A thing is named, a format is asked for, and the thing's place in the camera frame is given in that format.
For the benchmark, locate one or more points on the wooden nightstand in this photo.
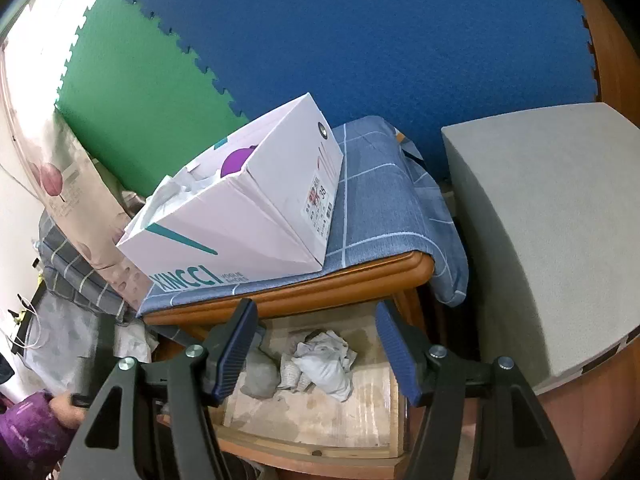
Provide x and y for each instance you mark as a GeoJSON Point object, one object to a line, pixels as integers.
{"type": "Point", "coordinates": [396, 277]}

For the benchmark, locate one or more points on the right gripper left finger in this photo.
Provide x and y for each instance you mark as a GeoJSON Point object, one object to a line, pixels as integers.
{"type": "Point", "coordinates": [151, 421]}

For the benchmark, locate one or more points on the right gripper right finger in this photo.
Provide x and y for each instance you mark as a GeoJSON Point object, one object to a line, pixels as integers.
{"type": "Point", "coordinates": [514, 439]}

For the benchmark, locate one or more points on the white XINCCI shoe box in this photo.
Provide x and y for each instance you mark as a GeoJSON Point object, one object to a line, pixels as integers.
{"type": "Point", "coordinates": [269, 216]}

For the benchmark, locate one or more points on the blue foam mat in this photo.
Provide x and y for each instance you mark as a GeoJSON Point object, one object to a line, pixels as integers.
{"type": "Point", "coordinates": [420, 64]}

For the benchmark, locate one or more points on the wooden drawer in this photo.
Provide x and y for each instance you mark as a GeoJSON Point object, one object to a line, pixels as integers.
{"type": "Point", "coordinates": [309, 432]}

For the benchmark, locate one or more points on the person's left hand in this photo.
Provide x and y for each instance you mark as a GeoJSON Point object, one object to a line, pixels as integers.
{"type": "Point", "coordinates": [66, 413]}

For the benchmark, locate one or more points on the white knitted garment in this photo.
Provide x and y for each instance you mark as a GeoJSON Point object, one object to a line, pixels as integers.
{"type": "Point", "coordinates": [291, 377]}

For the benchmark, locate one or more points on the floral beige pillow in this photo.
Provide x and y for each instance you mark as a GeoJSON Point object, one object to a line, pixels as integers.
{"type": "Point", "coordinates": [78, 201]}

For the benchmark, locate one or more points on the green foam mat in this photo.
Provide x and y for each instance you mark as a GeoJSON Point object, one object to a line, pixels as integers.
{"type": "Point", "coordinates": [136, 101]}

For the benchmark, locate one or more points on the blue checked cloth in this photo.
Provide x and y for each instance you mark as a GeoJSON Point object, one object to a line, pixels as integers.
{"type": "Point", "coordinates": [386, 205]}

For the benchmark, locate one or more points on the purple sleeved left forearm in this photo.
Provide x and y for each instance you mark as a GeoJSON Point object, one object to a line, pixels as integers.
{"type": "Point", "coordinates": [32, 438]}

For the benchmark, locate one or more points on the grey underwear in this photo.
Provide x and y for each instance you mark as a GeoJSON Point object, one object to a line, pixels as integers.
{"type": "Point", "coordinates": [262, 375]}

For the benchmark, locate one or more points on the white underwear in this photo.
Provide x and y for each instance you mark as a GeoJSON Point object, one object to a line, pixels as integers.
{"type": "Point", "coordinates": [326, 359]}

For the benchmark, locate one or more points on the grey striped bedding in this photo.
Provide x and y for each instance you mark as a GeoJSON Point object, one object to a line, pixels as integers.
{"type": "Point", "coordinates": [75, 269]}

